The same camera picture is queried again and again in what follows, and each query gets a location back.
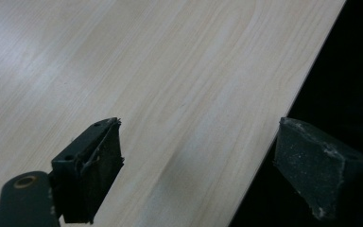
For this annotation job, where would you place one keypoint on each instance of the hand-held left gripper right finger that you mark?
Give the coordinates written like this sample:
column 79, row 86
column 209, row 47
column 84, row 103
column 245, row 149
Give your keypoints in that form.
column 315, row 170

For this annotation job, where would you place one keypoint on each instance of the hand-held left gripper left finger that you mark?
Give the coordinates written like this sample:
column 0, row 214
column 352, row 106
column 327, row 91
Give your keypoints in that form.
column 88, row 170

